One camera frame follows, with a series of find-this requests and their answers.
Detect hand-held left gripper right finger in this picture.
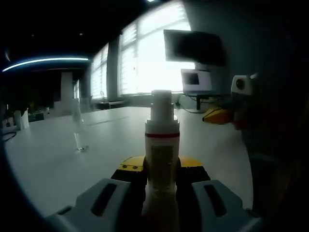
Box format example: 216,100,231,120
176,156,264,232

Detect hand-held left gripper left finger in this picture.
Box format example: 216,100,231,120
44,156,148,232

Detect white pump bottle red label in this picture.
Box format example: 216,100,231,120
140,89,181,232

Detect clear pump bottle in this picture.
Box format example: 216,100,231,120
72,98,90,153

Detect black laptop stand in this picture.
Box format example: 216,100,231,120
185,93,223,111

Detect open laptop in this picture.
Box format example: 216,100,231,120
180,68,215,95

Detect white pillar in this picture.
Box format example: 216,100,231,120
60,72,74,102

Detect curved ceiling light strip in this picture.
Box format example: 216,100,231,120
2,57,89,73

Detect black wall monitor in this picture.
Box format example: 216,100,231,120
163,29,226,67

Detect black cable loop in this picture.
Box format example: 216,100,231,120
2,131,17,143

